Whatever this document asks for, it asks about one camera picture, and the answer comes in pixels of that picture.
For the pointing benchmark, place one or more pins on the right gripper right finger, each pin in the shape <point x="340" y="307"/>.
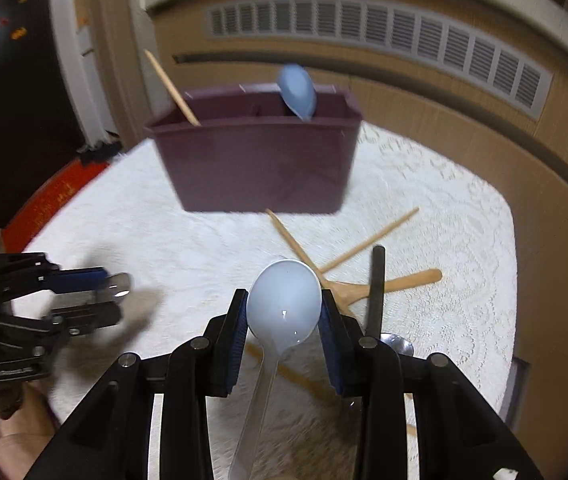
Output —
<point x="345" y="359"/>

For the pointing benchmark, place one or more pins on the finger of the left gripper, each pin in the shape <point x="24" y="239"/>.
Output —
<point x="71" y="279"/>
<point x="74" y="321"/>

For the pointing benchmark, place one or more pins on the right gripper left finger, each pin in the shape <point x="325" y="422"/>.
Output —
<point x="227" y="336"/>

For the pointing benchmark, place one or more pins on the long wooden chopstick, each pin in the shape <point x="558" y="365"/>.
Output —
<point x="317" y="389"/>

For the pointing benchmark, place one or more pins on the white plastic spoon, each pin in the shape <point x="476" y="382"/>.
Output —
<point x="283" y="308"/>

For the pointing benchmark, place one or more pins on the black handled metal spoon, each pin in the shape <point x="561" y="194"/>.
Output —
<point x="114" y="289"/>
<point x="375" y="306"/>

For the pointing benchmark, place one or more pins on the blue plastic spoon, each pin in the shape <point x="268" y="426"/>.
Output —
<point x="297" y="90"/>

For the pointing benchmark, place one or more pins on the person's hand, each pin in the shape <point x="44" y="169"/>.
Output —
<point x="24" y="436"/>

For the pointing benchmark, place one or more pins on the wooden spoon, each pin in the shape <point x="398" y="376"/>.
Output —
<point x="347" y="293"/>

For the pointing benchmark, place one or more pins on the red mat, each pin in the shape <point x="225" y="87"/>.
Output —
<point x="53" y="195"/>

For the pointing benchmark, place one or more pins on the purple plastic utensil holder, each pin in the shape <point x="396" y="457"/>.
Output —
<point x="248" y="152"/>

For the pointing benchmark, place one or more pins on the grey ventilation grille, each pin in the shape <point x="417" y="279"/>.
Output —
<point x="390" y="27"/>

